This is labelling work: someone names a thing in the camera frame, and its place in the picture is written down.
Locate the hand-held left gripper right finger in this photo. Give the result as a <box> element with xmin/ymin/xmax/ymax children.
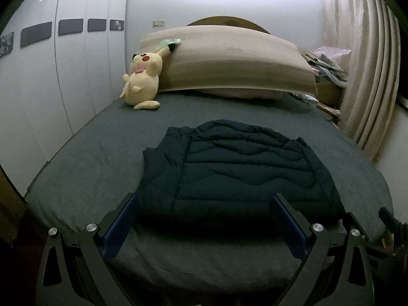
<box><xmin>270</xmin><ymin>193</ymin><xmax>373</xmax><ymax>306</ymax></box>

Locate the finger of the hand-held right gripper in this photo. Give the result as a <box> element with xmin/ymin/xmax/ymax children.
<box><xmin>379</xmin><ymin>207</ymin><xmax>404</xmax><ymax>230</ymax></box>

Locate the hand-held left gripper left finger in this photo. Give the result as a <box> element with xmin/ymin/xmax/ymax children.
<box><xmin>36</xmin><ymin>193</ymin><xmax>141</xmax><ymax>306</ymax></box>

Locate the dark puffer jacket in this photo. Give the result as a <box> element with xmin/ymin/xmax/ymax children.
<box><xmin>135</xmin><ymin>119</ymin><xmax>346</xmax><ymax>239</ymax></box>

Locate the bed with grey sheet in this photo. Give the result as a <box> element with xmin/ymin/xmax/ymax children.
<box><xmin>25</xmin><ymin>91</ymin><xmax>394</xmax><ymax>294</ymax></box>

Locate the wooden bedside table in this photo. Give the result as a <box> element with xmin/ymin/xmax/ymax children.
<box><xmin>314</xmin><ymin>80</ymin><xmax>343</xmax><ymax>125</ymax></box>

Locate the yellow plush toy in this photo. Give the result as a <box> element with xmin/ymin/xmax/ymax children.
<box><xmin>120</xmin><ymin>45</ymin><xmax>176</xmax><ymax>111</ymax></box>

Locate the cream curtain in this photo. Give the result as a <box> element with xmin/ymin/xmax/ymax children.
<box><xmin>319</xmin><ymin>0</ymin><xmax>402</xmax><ymax>163</ymax></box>

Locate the white wardrobe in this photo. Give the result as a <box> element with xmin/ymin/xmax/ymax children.
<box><xmin>0</xmin><ymin>0</ymin><xmax>131</xmax><ymax>195</ymax></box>

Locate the beige headboard cushion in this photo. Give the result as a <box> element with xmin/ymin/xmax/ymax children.
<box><xmin>140</xmin><ymin>25</ymin><xmax>317</xmax><ymax>98</ymax></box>

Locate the green packet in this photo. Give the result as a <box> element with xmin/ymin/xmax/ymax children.
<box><xmin>157</xmin><ymin>38</ymin><xmax>182</xmax><ymax>50</ymax></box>

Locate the round wooden headboard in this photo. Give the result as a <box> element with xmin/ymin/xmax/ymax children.
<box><xmin>186</xmin><ymin>16</ymin><xmax>271</xmax><ymax>35</ymax></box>

